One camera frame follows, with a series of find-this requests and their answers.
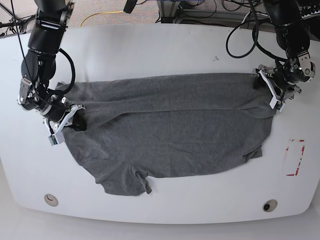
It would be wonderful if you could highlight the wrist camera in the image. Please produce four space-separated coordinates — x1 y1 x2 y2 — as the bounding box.
269 97 286 112
48 132 65 146

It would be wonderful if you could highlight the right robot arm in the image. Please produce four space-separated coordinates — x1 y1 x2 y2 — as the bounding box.
18 0 87 132

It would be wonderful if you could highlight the yellow cable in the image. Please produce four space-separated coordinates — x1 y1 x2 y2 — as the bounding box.
79 9 125 27

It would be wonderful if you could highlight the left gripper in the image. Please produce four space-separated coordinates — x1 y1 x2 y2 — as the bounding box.
253 64 302 103

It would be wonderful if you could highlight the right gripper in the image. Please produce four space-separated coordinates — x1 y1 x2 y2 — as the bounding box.
42 104 87 135

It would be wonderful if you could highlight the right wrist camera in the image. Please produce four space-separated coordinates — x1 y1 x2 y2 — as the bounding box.
48 132 65 146

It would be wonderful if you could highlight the left table grommet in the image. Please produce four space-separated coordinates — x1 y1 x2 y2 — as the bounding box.
44 194 59 207

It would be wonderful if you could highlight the white power strip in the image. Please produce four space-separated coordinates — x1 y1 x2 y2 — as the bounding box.
299 4 320 20

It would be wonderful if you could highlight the table grommet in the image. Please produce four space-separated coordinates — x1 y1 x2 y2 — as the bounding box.
262 199 278 213
44 194 59 207

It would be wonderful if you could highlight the aluminium table leg frame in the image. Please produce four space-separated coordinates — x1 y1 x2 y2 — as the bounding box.
156 0 184 24

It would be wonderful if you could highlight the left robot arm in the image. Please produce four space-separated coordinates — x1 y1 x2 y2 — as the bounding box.
230 0 320 110

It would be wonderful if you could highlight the red tape rectangle marking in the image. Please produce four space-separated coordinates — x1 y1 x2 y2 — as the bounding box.
283 139 306 177

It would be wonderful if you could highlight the right table grommet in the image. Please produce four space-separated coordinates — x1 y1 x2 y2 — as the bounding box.
262 199 278 213

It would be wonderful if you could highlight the grey T-shirt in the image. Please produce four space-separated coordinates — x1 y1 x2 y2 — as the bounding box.
63 73 276 196

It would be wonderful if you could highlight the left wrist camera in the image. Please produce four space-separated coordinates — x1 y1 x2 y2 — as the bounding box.
269 97 286 112

